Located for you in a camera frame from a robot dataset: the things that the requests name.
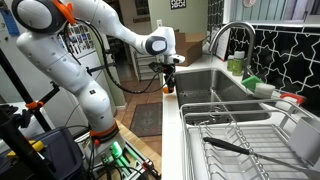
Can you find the fridge photo collage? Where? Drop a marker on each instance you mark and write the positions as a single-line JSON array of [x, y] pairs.
[[80, 38]]

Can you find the dark blue bin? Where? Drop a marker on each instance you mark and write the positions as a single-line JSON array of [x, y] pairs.
[[63, 150]]

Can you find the black pole with orange clamp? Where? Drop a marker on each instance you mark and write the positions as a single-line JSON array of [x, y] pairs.
[[20, 90]]

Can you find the green lit robot base device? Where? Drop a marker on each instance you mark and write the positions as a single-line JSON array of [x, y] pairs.
[[117, 150]]

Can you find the thick black stand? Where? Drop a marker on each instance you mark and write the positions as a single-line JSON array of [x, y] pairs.
[[20, 150]]

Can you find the stainless steel sink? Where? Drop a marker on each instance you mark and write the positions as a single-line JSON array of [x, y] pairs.
[[206, 83]]

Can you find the steel kitchen faucet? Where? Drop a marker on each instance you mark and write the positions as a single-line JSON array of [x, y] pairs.
[[233, 24]]

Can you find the white wall outlet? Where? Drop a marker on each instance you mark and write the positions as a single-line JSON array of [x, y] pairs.
[[159, 23]]

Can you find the blue paper note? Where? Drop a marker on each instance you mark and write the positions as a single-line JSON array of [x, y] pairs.
[[10, 21]]

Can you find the black white patterned picture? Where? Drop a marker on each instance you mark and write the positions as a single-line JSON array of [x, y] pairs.
[[178, 4]]

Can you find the orange bowl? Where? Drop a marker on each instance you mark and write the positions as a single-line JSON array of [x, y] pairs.
[[165, 90]]

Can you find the green sponge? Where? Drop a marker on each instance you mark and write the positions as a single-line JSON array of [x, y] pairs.
[[250, 82]]

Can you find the round wall clock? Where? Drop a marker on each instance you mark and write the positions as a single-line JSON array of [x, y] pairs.
[[249, 2]]

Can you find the large green bottle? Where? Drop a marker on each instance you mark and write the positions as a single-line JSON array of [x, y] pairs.
[[238, 63]]

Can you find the window with blinds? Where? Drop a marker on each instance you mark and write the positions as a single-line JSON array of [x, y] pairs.
[[266, 10]]

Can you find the small green bottle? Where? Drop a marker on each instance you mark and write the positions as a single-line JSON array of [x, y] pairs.
[[230, 63]]

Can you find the patterned floor rug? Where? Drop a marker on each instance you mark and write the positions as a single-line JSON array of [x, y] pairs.
[[146, 120]]

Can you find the brown cardboard box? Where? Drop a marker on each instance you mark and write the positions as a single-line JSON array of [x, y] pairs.
[[193, 46]]

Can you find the wooden platform board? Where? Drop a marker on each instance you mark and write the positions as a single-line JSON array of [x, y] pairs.
[[140, 146]]

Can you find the red black clamp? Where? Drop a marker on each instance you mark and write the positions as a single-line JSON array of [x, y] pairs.
[[150, 168]]

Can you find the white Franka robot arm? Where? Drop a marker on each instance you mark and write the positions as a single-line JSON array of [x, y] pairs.
[[63, 63]]

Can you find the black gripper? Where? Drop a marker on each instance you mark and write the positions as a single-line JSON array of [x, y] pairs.
[[169, 71]]

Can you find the white paper sheet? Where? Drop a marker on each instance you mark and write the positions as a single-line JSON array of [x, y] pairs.
[[222, 43]]

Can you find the white cutlery holder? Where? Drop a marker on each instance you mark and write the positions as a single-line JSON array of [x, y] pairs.
[[305, 140]]

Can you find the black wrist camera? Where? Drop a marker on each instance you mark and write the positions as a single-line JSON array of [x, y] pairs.
[[156, 67]]

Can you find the white refrigerator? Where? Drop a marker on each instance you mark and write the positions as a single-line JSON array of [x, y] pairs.
[[10, 66]]

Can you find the red and white brush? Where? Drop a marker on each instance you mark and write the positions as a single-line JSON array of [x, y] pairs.
[[293, 97]]

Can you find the white sponge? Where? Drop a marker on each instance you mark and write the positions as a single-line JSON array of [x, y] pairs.
[[265, 89]]

